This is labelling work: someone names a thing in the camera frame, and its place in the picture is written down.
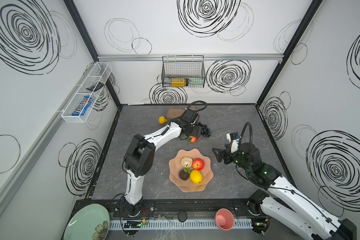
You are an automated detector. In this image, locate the black round knob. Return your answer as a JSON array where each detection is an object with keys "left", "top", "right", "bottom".
[{"left": 178, "top": 211, "right": 188, "bottom": 223}]

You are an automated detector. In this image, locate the dark mangosteen green top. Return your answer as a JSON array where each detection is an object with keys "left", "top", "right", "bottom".
[{"left": 179, "top": 168, "right": 190, "bottom": 181}]

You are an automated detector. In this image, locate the white wire wall shelf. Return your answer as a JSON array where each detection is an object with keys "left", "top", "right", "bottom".
[{"left": 61, "top": 62, "right": 112, "bottom": 124}]

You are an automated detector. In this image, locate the pink cup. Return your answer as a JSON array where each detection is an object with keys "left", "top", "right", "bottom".
[{"left": 215, "top": 209, "right": 235, "bottom": 231}]

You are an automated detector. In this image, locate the small yellow lemon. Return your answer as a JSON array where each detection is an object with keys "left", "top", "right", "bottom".
[{"left": 159, "top": 116, "right": 168, "bottom": 124}]

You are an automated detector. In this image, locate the pink wavy fruit bowl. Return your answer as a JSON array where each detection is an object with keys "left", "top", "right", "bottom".
[{"left": 169, "top": 149, "right": 214, "bottom": 193}]

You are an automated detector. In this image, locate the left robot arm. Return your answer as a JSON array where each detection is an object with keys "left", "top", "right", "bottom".
[{"left": 122, "top": 107, "right": 201, "bottom": 216}]

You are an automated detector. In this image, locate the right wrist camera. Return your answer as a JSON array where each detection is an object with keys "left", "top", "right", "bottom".
[{"left": 227, "top": 132, "right": 241, "bottom": 156}]

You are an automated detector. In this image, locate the yellow sponge in basket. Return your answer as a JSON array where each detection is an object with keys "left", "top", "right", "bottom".
[{"left": 171, "top": 78, "right": 188, "bottom": 88}]

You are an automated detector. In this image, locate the green floral plate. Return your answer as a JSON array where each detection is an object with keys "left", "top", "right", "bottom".
[{"left": 63, "top": 204, "right": 110, "bottom": 240}]

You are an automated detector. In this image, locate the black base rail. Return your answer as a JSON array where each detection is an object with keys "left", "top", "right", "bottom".
[{"left": 71, "top": 199, "right": 256, "bottom": 219}]

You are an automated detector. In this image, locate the large yellow lemon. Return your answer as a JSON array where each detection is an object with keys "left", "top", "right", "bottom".
[{"left": 190, "top": 170, "right": 203, "bottom": 184}]

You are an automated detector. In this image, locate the black remote control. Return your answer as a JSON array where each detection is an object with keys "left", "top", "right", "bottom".
[{"left": 86, "top": 83, "right": 105, "bottom": 92}]

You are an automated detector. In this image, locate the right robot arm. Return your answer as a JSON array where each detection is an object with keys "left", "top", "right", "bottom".
[{"left": 212, "top": 143, "right": 357, "bottom": 240}]

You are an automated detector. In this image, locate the brown woven mat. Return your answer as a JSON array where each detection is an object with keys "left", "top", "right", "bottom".
[{"left": 165, "top": 108, "right": 196, "bottom": 120}]

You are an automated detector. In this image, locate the blue candy packet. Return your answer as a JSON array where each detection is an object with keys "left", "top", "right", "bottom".
[{"left": 72, "top": 96, "right": 93, "bottom": 116}]

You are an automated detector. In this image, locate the red fake bell pepper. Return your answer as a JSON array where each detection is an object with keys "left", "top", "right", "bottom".
[{"left": 192, "top": 158, "right": 205, "bottom": 171}]

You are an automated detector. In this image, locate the black wire wall basket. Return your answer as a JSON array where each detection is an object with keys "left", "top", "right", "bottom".
[{"left": 161, "top": 55, "right": 206, "bottom": 88}]

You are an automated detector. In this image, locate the red green apple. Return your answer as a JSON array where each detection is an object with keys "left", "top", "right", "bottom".
[{"left": 188, "top": 136, "right": 198, "bottom": 143}]

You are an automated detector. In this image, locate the black grape bunch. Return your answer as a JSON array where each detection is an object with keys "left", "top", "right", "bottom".
[{"left": 197, "top": 122, "right": 212, "bottom": 138}]

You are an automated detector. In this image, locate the cream fake pear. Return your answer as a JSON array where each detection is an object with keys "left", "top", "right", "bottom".
[{"left": 181, "top": 157, "right": 193, "bottom": 168}]

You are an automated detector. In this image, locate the green item in basket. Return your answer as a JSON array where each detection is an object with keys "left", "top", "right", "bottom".
[{"left": 188, "top": 77, "right": 205, "bottom": 88}]

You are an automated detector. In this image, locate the white slotted cable duct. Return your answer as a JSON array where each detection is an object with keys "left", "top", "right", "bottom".
[{"left": 110, "top": 219, "right": 253, "bottom": 231}]

